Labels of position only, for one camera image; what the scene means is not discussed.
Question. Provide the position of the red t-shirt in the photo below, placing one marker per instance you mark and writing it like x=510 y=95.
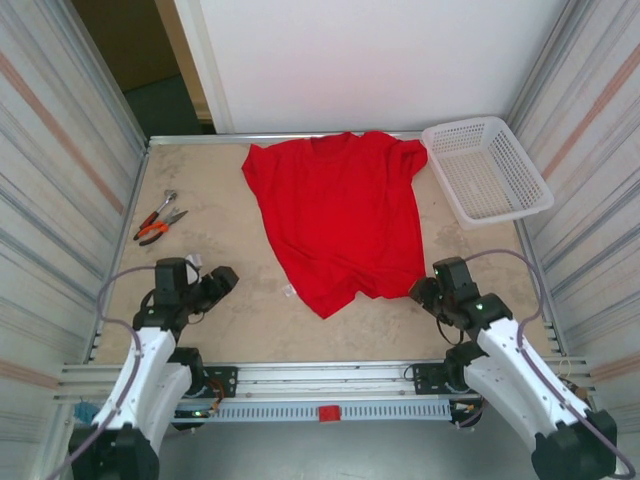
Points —
x=340 y=215

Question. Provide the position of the white plastic mesh basket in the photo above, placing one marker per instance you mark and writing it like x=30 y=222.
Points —
x=480 y=175

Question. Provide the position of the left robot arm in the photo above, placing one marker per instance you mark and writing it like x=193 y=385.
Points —
x=145 y=370

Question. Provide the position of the small circuit board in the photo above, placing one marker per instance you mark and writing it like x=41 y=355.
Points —
x=465 y=408
x=197 y=413

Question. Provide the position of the blue clip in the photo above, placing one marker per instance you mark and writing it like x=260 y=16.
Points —
x=84 y=411

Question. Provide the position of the red block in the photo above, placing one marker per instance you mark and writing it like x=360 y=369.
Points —
x=330 y=414

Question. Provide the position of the brown board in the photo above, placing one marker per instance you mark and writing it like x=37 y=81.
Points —
x=130 y=40

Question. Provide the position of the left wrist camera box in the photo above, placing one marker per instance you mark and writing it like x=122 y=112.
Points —
x=194 y=262

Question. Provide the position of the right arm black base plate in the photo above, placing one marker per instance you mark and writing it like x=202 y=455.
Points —
x=425 y=377

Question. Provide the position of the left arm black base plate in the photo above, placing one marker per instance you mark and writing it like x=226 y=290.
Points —
x=225 y=380

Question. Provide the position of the aluminium mounting rail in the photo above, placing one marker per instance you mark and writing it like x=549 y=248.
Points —
x=325 y=375

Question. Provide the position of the white door frame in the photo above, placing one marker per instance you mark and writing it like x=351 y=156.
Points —
x=200 y=75

